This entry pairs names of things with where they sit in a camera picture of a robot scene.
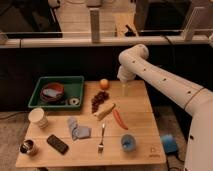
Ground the wooden table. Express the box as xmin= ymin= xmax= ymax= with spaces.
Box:
xmin=16 ymin=81 xmax=166 ymax=168

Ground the silver metal mug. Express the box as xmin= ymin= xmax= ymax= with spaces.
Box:
xmin=19 ymin=139 xmax=38 ymax=156

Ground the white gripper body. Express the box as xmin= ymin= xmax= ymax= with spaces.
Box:
xmin=117 ymin=66 xmax=136 ymax=83

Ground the silver fork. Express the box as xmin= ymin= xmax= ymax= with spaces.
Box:
xmin=98 ymin=123 xmax=106 ymax=153

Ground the red bowl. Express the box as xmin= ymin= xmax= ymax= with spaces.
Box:
xmin=40 ymin=82 xmax=64 ymax=102

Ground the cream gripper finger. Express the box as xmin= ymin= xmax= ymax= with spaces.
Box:
xmin=122 ymin=83 xmax=128 ymax=97

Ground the blue folded cloth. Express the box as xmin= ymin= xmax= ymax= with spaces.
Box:
xmin=67 ymin=117 xmax=92 ymax=141

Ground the purple grapes bunch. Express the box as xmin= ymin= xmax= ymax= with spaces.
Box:
xmin=91 ymin=91 xmax=109 ymax=113

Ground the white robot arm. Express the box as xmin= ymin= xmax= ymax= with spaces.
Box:
xmin=117 ymin=44 xmax=213 ymax=171

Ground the orange apple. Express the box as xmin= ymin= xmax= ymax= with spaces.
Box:
xmin=99 ymin=79 xmax=110 ymax=90

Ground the tape roll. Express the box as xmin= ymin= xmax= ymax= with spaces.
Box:
xmin=68 ymin=97 xmax=80 ymax=106

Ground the green plastic tray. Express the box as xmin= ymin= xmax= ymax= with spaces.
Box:
xmin=28 ymin=76 xmax=84 ymax=111

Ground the blue device on floor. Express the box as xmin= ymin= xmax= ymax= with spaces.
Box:
xmin=161 ymin=134 xmax=178 ymax=154

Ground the red chili pepper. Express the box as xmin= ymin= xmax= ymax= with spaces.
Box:
xmin=113 ymin=109 xmax=128 ymax=130

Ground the blue small cup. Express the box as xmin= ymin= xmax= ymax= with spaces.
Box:
xmin=121 ymin=134 xmax=136 ymax=152

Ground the white paper cup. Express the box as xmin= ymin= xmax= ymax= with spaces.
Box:
xmin=28 ymin=108 xmax=48 ymax=129

